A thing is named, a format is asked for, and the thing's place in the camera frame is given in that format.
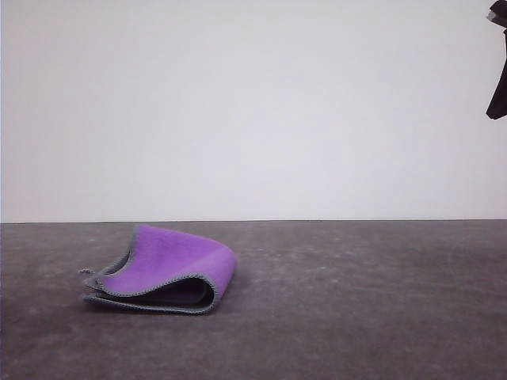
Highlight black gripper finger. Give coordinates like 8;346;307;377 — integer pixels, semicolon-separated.
486;22;507;120

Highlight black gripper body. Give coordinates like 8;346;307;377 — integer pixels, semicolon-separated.
490;0;507;29

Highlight purple towel with grey hem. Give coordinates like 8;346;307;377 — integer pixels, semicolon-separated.
77;223;240;317

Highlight grey table cloth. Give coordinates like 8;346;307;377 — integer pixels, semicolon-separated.
0;220;507;380

